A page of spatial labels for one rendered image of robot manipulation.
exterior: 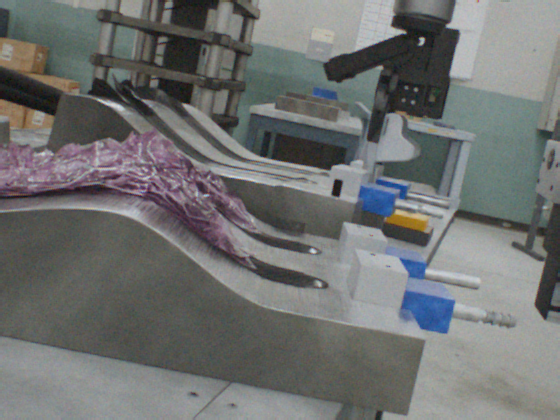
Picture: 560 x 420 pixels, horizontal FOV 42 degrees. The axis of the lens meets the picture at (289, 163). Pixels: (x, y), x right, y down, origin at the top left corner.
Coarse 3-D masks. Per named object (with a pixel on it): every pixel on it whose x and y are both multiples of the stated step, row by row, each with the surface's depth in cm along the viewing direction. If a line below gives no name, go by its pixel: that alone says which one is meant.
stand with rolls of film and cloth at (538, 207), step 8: (552, 136) 600; (536, 200) 605; (536, 208) 603; (544, 208) 605; (536, 216) 604; (544, 216) 611; (536, 224) 605; (528, 232) 609; (528, 240) 606; (520, 248) 616; (528, 248) 607; (536, 256) 587
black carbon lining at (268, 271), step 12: (240, 228) 64; (264, 240) 68; (276, 240) 68; (288, 240) 68; (300, 252) 65; (312, 252) 67; (240, 264) 54; (264, 264) 58; (264, 276) 54; (276, 276) 57; (288, 276) 57; (300, 276) 58; (312, 276) 57; (312, 288) 54; (324, 288) 55
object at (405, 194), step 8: (360, 160) 97; (376, 168) 92; (376, 176) 92; (376, 184) 92; (384, 184) 92; (392, 184) 92; (400, 184) 91; (408, 184) 93; (400, 192) 91; (408, 192) 93; (416, 192) 93; (416, 200) 92; (424, 200) 92; (432, 200) 92; (440, 200) 92; (448, 200) 92; (448, 208) 91
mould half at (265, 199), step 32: (64, 96) 86; (32, 128) 104; (64, 128) 87; (96, 128) 85; (128, 128) 84; (192, 128) 99; (192, 160) 87; (224, 160) 94; (256, 160) 102; (256, 192) 80; (288, 192) 79; (320, 192) 79; (320, 224) 78
